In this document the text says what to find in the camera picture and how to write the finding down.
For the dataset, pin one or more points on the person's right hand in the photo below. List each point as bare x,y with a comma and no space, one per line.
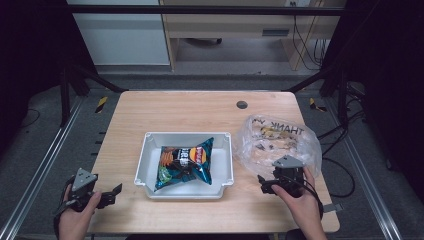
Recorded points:
300,205

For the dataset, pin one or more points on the clear plastic bag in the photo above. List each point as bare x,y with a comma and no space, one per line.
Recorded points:
260,143

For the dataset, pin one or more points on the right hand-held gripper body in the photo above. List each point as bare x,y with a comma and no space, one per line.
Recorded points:
289,173

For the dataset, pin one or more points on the aluminium floor rail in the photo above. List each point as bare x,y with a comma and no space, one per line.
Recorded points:
363,173
43,160

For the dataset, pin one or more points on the round grey table grommet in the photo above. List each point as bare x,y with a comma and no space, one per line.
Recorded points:
242,104

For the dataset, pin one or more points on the black curtain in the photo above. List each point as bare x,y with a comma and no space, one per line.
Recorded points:
390,66
30,50

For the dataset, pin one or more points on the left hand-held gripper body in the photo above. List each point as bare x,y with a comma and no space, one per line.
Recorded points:
83,180

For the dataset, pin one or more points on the black metal frame strut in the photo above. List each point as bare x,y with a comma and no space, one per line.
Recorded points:
96,80
313,78

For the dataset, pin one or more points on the white plastic tray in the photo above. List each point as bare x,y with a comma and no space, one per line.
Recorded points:
146,166

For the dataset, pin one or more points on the yellow black tape marker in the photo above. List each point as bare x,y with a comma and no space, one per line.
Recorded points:
101,104
315,105

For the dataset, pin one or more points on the person's left hand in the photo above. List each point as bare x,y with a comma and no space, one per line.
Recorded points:
77,218

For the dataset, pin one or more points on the dark blue chip bag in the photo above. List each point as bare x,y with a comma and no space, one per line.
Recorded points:
185,161

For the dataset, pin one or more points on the grey metal tab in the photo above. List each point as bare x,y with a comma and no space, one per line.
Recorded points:
333,208

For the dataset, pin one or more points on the black horizontal frame bar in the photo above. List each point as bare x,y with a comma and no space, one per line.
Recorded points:
200,10

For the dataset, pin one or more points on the white cabinet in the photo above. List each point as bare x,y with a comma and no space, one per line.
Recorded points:
123,40

